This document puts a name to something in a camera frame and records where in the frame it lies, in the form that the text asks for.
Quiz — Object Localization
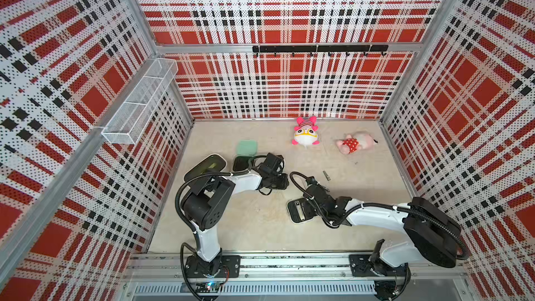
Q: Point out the black hook rail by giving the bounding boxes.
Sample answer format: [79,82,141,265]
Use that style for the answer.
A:
[252,45,389,54]

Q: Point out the green oval tray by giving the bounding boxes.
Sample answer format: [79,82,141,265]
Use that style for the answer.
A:
[183,153,227,181]

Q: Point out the cream nail kit case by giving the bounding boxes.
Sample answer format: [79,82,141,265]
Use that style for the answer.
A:
[286,198,317,224]

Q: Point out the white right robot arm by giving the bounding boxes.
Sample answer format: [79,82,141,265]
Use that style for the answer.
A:
[286,177,470,277]

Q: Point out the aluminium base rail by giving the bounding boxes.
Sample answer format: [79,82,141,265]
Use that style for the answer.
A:
[118,252,477,300]

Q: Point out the clear wall shelf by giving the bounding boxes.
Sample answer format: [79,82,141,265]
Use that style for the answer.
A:
[102,58,178,145]

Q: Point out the green nail kit case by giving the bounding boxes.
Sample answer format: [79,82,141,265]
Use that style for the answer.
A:
[233,140,258,172]

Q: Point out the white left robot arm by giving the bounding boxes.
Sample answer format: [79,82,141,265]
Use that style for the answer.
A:
[174,153,289,279]

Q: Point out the pink owl plush toy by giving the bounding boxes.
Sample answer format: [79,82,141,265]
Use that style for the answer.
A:
[291,116,320,147]

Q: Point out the pink strawberry plush toy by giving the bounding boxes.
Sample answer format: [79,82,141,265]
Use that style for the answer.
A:
[335,132,378,155]

